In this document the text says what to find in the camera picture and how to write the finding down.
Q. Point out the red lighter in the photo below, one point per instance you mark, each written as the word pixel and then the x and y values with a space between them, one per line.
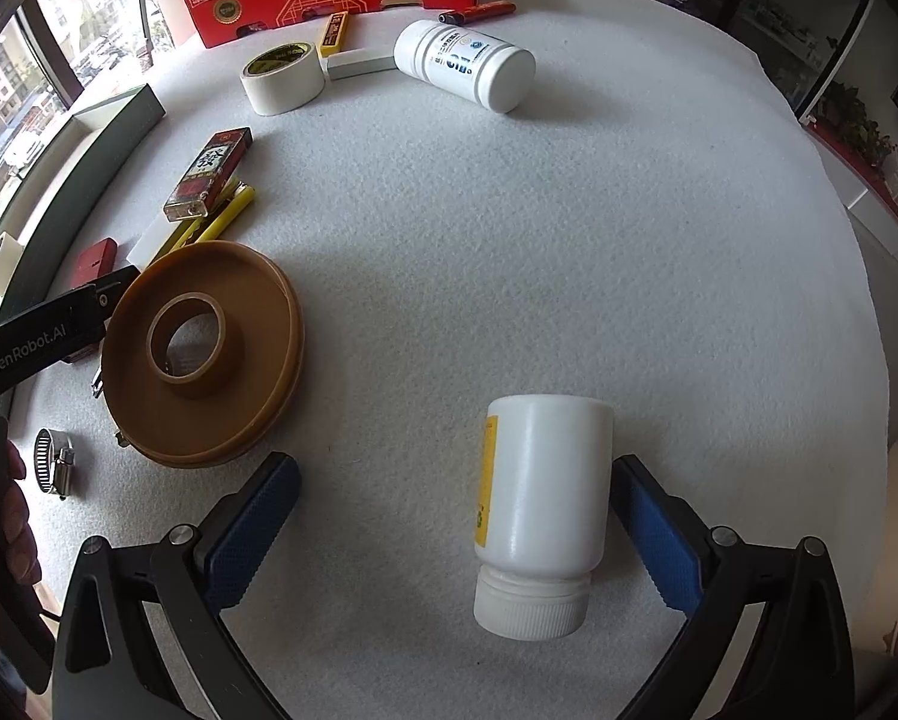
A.
pixel 482 11

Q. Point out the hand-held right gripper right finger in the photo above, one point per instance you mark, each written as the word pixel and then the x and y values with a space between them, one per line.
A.
pixel 662 540

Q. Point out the yellow utility knife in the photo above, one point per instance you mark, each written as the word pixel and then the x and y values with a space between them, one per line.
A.
pixel 227 216

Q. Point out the person's left hand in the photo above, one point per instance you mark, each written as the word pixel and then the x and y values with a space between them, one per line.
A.
pixel 20 502

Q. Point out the small red box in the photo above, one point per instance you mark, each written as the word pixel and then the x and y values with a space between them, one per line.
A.
pixel 95 259

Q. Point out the small yellow blade box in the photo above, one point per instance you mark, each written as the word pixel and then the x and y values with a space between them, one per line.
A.
pixel 336 31

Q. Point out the white bottle yellow label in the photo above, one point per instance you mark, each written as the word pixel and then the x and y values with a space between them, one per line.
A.
pixel 542 487

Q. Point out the white card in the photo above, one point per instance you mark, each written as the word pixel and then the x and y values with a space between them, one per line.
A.
pixel 156 240

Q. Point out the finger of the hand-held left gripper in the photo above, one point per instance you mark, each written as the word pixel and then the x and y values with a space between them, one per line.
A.
pixel 111 283

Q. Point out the large brown tape roll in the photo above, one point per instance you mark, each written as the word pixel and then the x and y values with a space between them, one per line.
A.
pixel 254 330

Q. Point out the white bottle blue print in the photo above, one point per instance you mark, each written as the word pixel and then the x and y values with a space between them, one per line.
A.
pixel 467 60

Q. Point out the dark green tray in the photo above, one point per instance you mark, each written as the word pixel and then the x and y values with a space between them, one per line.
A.
pixel 111 135

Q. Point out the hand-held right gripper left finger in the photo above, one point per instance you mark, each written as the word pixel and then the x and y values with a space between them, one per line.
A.
pixel 254 532

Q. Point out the white tape roll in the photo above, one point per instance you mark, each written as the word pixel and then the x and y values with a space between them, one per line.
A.
pixel 280 82

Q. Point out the grey rectangular block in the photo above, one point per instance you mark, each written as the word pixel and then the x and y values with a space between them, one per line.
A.
pixel 360 64

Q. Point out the dark red printed box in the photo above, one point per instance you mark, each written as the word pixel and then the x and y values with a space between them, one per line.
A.
pixel 209 172

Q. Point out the potted plant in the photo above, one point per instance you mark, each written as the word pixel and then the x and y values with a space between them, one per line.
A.
pixel 857 120

